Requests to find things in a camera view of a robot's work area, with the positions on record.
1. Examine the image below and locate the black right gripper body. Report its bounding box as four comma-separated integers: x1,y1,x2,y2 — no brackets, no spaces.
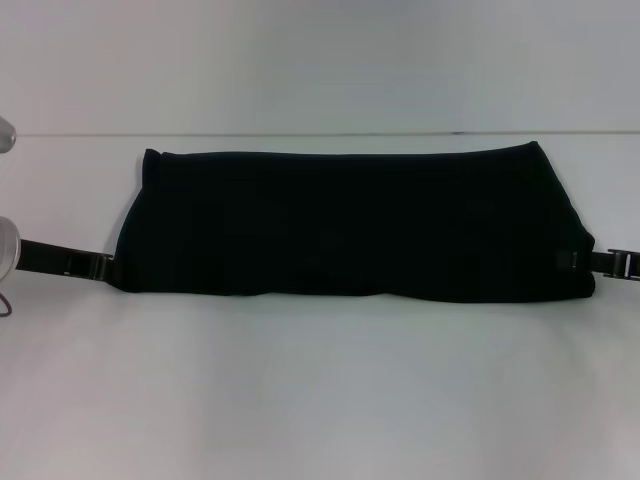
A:
613,251,640,281

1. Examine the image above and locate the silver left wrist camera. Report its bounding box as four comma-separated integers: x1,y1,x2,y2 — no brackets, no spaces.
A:
0,115,18,154

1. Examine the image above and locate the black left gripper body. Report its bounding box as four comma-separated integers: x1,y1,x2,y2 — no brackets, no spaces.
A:
17,237,71,277

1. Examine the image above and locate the black t-shirt white print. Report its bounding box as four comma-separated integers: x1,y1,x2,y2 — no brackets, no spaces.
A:
110,141,597,304

